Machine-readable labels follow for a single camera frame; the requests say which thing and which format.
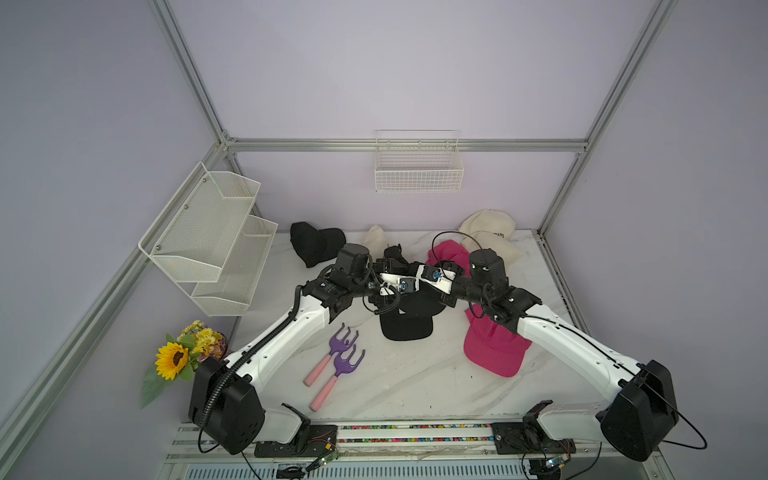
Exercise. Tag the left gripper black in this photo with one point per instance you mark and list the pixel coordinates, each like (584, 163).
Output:
(384, 265)

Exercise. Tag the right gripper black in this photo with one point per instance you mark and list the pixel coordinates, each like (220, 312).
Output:
(449, 300)

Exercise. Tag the pink cap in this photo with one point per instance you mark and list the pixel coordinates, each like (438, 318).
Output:
(450, 254)
(491, 346)

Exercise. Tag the black cap with white logo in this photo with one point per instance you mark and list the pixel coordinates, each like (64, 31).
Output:
(412, 321)

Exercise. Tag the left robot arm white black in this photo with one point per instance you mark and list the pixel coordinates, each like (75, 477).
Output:
(225, 402)

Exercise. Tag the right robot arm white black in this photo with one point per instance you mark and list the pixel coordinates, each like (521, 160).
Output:
(638, 407)

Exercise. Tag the cream Colorado cap left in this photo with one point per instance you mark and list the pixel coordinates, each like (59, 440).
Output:
(376, 242)

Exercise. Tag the cream colorado cap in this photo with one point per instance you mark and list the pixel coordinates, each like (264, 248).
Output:
(376, 242)
(490, 221)
(505, 249)

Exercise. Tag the cream Colorado cap middle right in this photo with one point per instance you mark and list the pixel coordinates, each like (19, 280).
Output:
(505, 249)

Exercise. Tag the cream Colorado cap back right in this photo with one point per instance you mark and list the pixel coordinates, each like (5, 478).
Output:
(490, 221)

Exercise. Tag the purple pink garden fork upper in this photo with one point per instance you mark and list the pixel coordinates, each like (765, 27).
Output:
(341, 341)

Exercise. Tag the purple pink garden fork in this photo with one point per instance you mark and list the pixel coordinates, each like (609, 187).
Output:
(341, 341)
(344, 363)

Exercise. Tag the purple pink garden fork lower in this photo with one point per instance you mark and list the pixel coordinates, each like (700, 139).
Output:
(344, 363)

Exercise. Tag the white two-tier mesh shelf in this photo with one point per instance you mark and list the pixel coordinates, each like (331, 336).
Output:
(210, 242)

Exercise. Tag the sunflower bouquet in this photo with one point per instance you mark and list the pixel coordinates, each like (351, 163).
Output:
(179, 357)

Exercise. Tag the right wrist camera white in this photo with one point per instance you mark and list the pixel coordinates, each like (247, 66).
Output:
(439, 278)

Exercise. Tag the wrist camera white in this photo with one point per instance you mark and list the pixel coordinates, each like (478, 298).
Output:
(389, 283)
(439, 278)

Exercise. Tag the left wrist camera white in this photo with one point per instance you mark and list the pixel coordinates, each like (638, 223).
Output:
(389, 283)

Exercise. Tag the white wire wall basket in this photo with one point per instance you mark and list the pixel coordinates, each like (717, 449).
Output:
(418, 161)

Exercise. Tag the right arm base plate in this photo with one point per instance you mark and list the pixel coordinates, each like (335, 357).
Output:
(526, 436)

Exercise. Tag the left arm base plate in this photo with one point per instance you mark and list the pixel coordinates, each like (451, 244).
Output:
(289, 433)

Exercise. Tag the aluminium front rail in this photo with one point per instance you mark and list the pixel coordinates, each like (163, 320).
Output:
(438, 449)

